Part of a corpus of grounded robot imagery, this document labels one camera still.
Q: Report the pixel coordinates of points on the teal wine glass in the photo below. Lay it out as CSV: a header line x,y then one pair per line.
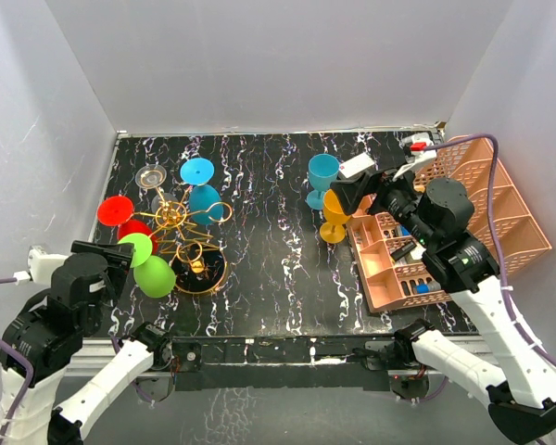
x,y
323,169

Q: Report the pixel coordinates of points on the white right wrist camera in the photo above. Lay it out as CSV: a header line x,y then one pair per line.
x,y
420,154

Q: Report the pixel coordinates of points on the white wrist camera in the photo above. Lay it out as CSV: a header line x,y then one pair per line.
x,y
420,154
40,266

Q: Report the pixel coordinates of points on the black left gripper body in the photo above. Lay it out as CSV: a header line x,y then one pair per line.
x,y
116,281

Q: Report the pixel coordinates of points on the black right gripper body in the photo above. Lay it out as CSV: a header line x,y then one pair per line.
x,y
396,197

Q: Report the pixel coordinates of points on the black marker pen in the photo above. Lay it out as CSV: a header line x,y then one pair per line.
x,y
399,253

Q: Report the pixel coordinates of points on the green wine glass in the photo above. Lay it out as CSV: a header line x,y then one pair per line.
x,y
153,275

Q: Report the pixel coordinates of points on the blue white small bottle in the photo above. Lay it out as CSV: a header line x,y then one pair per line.
x,y
428,287

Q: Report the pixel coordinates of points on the yellow wine glass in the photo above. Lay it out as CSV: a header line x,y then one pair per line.
x,y
333,230

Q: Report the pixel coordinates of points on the red wine glass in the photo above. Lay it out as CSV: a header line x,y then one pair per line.
x,y
118,211

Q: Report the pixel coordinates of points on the clear wine glass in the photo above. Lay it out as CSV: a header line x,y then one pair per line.
x,y
152,177

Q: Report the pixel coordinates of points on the gold wire glass rack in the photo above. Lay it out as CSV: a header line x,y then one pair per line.
x,y
199,264

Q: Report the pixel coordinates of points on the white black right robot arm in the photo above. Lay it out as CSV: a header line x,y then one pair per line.
x,y
519,390

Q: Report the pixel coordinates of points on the blue wine glass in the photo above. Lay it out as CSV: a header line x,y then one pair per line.
x,y
204,200

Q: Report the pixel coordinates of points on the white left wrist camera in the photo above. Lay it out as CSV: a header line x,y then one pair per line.
x,y
40,266

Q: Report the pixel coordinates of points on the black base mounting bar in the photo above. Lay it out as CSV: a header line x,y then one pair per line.
x,y
357,361

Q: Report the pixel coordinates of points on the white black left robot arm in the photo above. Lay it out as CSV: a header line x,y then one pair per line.
x,y
37,347

